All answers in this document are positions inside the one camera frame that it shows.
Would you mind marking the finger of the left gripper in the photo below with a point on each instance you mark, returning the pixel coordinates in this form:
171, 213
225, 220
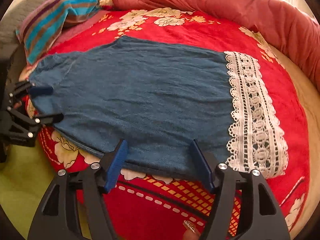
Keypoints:
26, 88
20, 126

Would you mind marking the blue pants with lace hem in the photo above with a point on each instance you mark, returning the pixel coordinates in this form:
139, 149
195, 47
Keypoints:
160, 97

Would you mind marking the person's right hand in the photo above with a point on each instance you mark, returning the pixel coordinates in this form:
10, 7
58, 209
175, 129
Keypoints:
191, 232

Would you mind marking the grey quilted pillow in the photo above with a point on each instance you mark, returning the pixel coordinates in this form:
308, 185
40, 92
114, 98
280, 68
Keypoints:
25, 7

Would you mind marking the striped blue brown pillow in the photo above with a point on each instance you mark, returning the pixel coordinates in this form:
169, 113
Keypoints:
42, 27

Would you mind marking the pink quilted sheet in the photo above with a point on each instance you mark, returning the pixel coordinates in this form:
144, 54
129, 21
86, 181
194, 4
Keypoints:
68, 33

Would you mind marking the red floral blanket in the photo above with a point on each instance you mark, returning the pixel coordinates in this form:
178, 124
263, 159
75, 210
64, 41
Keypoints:
147, 206

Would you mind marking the rust red duvet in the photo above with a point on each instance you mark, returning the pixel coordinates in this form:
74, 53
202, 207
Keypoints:
282, 25

